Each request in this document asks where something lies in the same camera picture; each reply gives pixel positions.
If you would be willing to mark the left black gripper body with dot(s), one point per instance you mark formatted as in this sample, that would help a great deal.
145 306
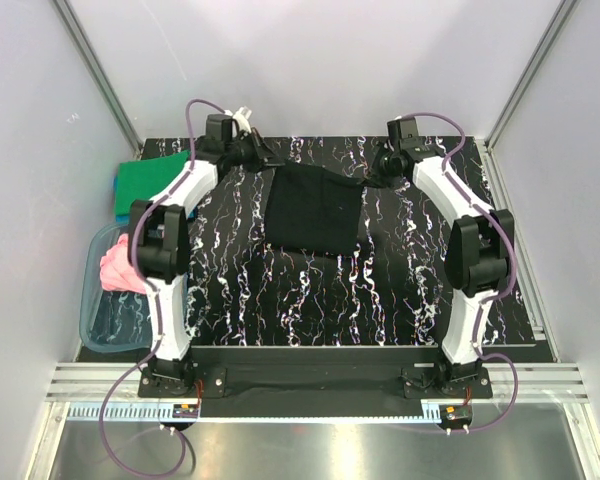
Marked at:
244 153

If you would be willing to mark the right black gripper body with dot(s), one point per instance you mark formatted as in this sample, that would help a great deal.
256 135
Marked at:
383 163

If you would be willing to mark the black t shirt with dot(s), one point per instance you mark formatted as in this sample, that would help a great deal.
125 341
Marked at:
313 209

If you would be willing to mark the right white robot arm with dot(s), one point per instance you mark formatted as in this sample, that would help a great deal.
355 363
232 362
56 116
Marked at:
480 256

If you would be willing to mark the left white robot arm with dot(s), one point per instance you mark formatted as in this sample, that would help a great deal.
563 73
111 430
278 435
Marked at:
159 245

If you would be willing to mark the folded green t shirt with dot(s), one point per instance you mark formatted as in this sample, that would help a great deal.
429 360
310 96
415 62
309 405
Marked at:
143 179

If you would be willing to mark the folded blue t shirt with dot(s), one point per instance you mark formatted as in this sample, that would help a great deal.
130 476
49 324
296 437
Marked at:
124 217

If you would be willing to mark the pink t shirt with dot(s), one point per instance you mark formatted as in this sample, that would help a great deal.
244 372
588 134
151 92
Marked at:
116 272

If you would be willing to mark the clear blue plastic bin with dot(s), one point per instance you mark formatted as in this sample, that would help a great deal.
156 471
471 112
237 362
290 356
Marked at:
118 321

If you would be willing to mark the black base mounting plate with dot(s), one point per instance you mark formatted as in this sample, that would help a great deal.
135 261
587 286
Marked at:
409 371

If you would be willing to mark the left aluminium frame post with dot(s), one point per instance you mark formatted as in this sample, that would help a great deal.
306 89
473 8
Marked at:
76 31

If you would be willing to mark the white slotted cable duct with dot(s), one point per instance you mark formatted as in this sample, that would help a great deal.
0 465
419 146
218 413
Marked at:
212 411

